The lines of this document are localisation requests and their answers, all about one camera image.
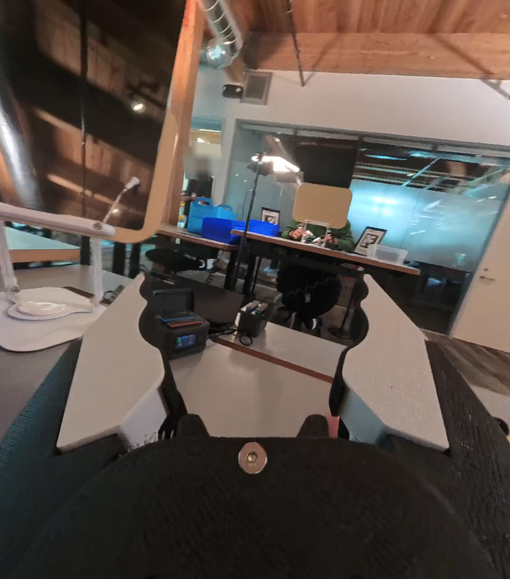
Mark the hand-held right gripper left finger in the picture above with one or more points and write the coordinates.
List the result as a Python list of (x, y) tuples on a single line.
[(110, 362)]

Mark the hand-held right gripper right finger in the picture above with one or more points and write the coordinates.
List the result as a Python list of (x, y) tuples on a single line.
[(390, 362)]

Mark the black charger case with display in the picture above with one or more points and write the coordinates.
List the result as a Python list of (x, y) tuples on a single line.
[(180, 332)]

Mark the white mirror stand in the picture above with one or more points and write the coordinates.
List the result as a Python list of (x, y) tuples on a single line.
[(33, 325)]

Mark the wooden office table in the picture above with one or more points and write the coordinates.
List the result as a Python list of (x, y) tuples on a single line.
[(200, 239), (372, 262)]

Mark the clear plastic container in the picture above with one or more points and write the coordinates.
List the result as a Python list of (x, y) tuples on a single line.
[(388, 254)]

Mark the framed fiducial tag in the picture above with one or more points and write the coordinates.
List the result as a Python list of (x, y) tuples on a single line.
[(270, 216), (369, 241)]

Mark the small black battery charger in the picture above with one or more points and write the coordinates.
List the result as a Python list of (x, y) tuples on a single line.
[(251, 319)]

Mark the white door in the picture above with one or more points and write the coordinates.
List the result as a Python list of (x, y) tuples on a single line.
[(503, 262)]

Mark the small blue bin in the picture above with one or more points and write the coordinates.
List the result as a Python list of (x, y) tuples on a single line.
[(221, 230), (259, 228)]

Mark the light blue toolbox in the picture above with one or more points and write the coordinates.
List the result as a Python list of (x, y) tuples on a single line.
[(209, 215)]

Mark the black light stand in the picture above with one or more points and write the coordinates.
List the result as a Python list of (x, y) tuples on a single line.
[(249, 217)]

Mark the black wall screen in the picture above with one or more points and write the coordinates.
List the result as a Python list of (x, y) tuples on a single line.
[(327, 163)]

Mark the wall air vent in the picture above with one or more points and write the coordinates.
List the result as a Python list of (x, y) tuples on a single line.
[(256, 87)]

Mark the silver air duct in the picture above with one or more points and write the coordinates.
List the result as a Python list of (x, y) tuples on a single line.
[(221, 31)]

